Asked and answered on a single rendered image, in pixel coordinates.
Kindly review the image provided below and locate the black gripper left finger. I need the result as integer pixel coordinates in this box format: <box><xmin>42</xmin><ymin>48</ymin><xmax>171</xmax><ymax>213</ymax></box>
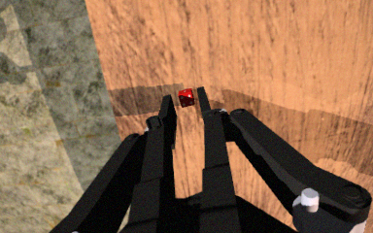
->
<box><xmin>49</xmin><ymin>94</ymin><xmax>178</xmax><ymax>233</ymax></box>

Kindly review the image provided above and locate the red die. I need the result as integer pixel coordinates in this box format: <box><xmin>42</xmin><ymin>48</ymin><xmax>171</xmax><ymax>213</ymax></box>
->
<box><xmin>178</xmin><ymin>88</ymin><xmax>195</xmax><ymax>108</ymax></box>

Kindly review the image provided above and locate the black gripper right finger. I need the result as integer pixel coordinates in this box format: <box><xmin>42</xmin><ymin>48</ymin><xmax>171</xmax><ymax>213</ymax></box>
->
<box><xmin>197</xmin><ymin>86</ymin><xmax>372</xmax><ymax>233</ymax></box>

